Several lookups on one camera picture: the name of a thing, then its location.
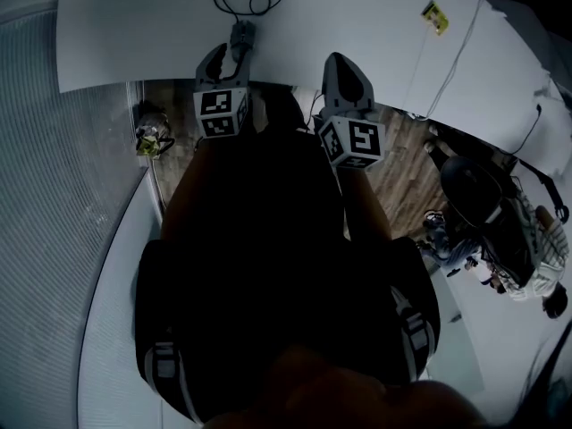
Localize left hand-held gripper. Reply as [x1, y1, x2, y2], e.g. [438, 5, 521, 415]
[192, 42, 254, 139]

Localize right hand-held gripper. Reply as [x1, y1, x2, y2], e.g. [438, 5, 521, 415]
[316, 51, 387, 170]

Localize black wired mouse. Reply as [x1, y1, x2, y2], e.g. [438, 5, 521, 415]
[229, 20, 257, 63]

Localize black cable with plug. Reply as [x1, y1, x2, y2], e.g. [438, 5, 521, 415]
[509, 103, 544, 156]
[209, 0, 287, 29]

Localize person's left forearm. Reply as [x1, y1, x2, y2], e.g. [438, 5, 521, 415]
[159, 136, 224, 243]

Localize person's right forearm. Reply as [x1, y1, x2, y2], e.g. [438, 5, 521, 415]
[337, 164, 394, 243]

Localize small waste bin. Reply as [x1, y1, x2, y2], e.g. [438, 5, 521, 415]
[135, 100, 176, 158]

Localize yellow card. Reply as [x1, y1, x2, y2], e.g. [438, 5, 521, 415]
[419, 0, 450, 37]

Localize black office chair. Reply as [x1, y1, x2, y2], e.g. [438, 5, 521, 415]
[440, 156, 509, 228]

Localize person's black clothing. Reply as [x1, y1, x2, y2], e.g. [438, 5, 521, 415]
[133, 91, 442, 424]

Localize black curved bar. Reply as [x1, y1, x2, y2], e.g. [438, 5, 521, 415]
[517, 161, 571, 223]

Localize white window blinds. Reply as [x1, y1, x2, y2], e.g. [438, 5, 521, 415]
[0, 11, 151, 429]

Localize frosted glass desk divider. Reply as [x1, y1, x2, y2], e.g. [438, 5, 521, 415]
[426, 265, 486, 393]

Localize white cable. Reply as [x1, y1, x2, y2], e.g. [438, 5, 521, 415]
[404, 0, 484, 122]

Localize grey shoulder strap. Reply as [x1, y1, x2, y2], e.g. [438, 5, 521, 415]
[142, 340, 181, 393]
[391, 286, 437, 382]

